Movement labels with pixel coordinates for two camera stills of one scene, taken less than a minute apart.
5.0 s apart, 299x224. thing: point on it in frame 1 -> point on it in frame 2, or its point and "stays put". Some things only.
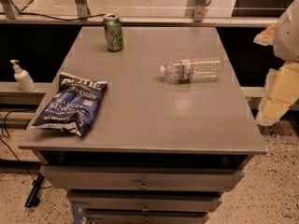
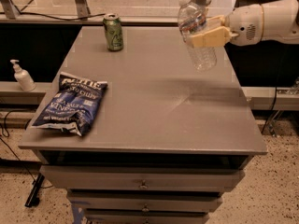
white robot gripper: x=288 y=36 -> x=245 y=25
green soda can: x=113 y=31 stays put
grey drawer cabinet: x=158 y=150 stays put
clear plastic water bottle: x=189 y=70 -> x=192 y=16
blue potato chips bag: x=73 y=103 stays put
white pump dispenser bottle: x=22 y=77 stays put
